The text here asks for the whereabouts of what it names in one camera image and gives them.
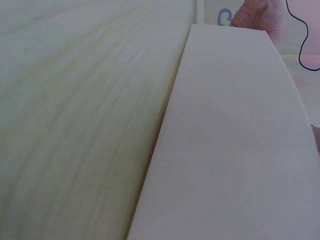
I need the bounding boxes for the person's right hand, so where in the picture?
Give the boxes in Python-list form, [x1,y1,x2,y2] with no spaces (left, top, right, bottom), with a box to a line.
[310,124,320,155]

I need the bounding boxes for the person's left hand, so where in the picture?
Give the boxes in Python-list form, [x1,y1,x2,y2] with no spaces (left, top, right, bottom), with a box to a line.
[229,0,289,36]

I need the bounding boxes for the white sheet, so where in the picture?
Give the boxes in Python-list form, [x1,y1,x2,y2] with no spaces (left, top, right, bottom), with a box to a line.
[126,23,320,240]

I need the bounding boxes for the black wrist band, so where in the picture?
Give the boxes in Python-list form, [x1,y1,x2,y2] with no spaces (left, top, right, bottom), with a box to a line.
[285,0,320,72]

